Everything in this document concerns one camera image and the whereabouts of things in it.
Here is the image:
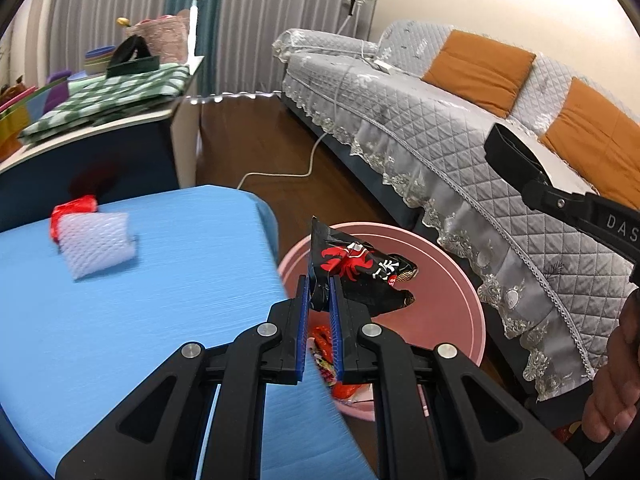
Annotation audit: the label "pink trash bin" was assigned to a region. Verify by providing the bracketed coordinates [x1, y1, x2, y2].
[276, 221, 487, 424]

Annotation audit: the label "large red plastic bag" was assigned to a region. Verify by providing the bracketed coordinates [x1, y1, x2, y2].
[309, 325, 373, 404]

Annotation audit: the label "black red snack wrapper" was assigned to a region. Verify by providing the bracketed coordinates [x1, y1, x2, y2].
[308, 217, 419, 318]

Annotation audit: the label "white foam net sleeve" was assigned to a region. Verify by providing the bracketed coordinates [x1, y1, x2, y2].
[58, 212, 137, 281]

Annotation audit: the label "person right hand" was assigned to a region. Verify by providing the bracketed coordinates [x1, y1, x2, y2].
[582, 289, 640, 443]

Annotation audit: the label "grey quilted sofa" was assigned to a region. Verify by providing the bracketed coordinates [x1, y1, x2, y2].
[273, 20, 631, 400]

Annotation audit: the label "orange cushion far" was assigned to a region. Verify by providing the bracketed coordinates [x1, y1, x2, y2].
[540, 77, 640, 210]

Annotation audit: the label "orange cushion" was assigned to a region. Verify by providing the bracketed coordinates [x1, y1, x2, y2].
[540, 77, 640, 210]
[422, 29, 536, 118]

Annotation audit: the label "blue table mat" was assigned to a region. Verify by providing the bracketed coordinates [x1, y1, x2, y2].
[1, 185, 285, 472]

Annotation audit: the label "orange cushion near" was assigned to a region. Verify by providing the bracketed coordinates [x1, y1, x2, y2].
[422, 29, 536, 118]

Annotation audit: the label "small red plastic bag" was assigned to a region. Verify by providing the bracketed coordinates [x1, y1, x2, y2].
[49, 195, 98, 244]

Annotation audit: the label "dark cabinet with white top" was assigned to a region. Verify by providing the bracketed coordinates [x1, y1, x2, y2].
[1, 56, 204, 231]

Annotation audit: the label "green checkered cloth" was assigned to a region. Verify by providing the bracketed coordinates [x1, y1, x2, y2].
[18, 63, 191, 144]

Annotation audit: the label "colourful storage box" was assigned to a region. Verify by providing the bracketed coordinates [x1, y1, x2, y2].
[0, 77, 70, 162]

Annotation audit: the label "grey curtain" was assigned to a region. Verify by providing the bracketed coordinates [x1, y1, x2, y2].
[6, 0, 386, 99]

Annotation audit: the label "stacked plastic bowls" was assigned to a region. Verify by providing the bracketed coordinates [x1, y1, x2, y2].
[84, 44, 116, 76]

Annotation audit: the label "black bag with green band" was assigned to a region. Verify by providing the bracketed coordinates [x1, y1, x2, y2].
[106, 35, 160, 78]

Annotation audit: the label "pink lace basket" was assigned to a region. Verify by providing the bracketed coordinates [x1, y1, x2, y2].
[124, 9, 190, 64]

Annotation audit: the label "teal curtain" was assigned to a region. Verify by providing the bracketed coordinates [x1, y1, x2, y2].
[164, 0, 222, 96]

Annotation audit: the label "white power cable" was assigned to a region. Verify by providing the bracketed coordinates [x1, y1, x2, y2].
[234, 34, 402, 192]

